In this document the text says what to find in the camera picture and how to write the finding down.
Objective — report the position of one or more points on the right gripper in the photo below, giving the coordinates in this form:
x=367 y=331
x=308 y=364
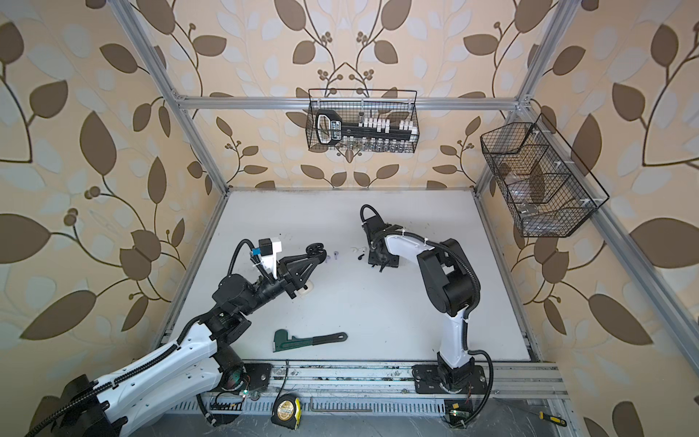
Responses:
x=393 y=262

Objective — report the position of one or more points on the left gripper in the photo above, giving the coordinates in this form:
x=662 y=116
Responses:
x=288 y=279

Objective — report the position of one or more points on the black round earbud case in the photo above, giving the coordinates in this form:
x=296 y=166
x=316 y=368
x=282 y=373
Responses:
x=317 y=250

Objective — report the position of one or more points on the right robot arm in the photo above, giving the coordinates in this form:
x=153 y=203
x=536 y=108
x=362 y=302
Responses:
x=454 y=289

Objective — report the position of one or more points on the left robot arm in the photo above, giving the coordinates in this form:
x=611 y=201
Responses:
x=200 y=359

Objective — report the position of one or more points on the white earbud case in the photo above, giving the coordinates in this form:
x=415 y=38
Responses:
x=307 y=288

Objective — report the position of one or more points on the green pipe wrench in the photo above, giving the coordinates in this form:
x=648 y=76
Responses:
x=284 y=342

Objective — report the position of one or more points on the yellow black tape measure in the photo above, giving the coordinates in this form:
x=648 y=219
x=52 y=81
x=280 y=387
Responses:
x=286 y=411

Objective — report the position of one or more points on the yellow black screwdriver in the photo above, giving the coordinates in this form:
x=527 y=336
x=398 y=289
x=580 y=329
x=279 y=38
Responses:
x=558 y=421

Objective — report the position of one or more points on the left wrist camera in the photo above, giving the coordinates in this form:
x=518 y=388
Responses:
x=266 y=255

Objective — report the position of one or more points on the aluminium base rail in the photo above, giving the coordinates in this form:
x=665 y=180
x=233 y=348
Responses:
x=347 y=388

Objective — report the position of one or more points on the back wire basket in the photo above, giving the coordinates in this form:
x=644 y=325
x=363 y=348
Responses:
x=392 y=103

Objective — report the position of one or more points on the side wire basket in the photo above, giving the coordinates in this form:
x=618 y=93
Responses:
x=547 y=187

